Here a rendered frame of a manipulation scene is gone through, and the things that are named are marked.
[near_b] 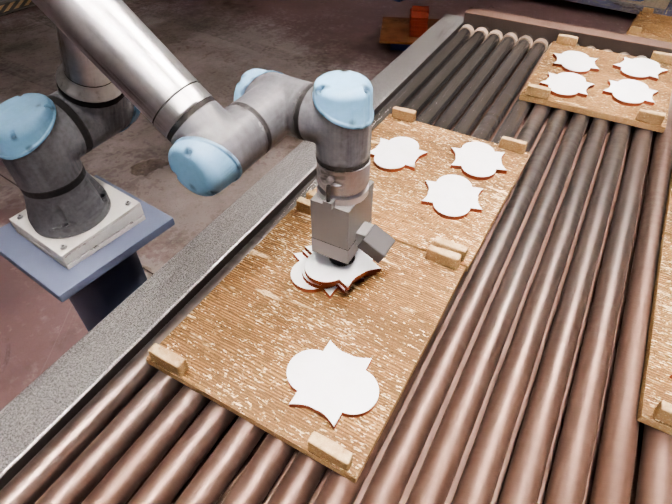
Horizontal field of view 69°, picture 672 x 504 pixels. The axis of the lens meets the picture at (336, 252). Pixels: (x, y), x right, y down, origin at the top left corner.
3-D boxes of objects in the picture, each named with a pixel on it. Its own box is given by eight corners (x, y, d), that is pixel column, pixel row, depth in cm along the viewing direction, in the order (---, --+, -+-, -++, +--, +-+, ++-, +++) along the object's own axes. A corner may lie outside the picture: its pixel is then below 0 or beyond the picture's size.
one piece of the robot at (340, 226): (382, 205, 63) (375, 289, 75) (408, 169, 69) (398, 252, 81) (302, 179, 67) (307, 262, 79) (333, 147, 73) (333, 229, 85)
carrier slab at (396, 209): (300, 208, 99) (300, 202, 98) (389, 118, 124) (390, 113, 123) (467, 272, 86) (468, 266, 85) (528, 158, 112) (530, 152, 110)
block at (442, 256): (424, 259, 86) (426, 248, 84) (428, 253, 88) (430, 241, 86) (456, 271, 84) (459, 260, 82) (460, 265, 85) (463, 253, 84)
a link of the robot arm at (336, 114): (328, 60, 64) (387, 75, 61) (329, 134, 72) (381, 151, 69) (294, 84, 59) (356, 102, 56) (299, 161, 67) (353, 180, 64)
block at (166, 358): (150, 361, 72) (145, 350, 70) (160, 351, 73) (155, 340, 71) (182, 378, 70) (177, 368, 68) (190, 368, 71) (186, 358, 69)
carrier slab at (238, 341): (147, 364, 73) (144, 358, 72) (296, 210, 99) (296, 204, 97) (355, 484, 61) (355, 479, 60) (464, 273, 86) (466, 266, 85)
